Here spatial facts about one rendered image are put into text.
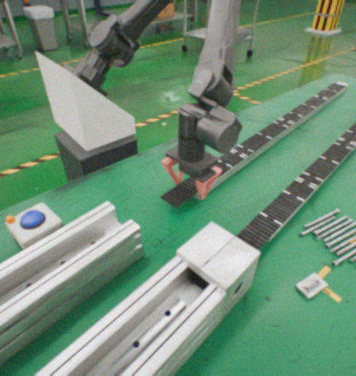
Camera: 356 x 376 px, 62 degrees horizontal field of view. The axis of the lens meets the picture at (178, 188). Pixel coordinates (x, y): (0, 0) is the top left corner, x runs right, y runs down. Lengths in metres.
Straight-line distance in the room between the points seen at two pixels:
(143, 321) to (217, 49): 0.49
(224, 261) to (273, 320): 0.13
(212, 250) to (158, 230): 0.19
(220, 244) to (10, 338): 0.34
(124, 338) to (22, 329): 0.15
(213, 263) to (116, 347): 0.18
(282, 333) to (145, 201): 0.40
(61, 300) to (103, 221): 0.15
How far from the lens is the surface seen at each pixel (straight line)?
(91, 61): 0.91
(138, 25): 0.89
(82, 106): 0.87
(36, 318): 0.52
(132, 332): 0.47
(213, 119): 0.54
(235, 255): 0.49
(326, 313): 0.59
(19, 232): 0.63
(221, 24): 0.67
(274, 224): 0.63
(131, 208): 0.70
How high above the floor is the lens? 1.25
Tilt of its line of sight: 39 degrees down
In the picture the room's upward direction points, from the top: straight up
